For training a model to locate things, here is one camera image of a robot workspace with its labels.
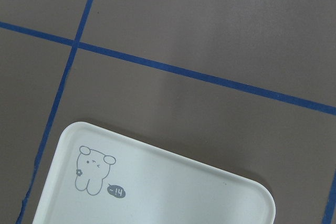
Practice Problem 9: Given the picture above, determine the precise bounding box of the white bear print tray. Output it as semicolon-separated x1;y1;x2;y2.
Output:
33;122;276;223

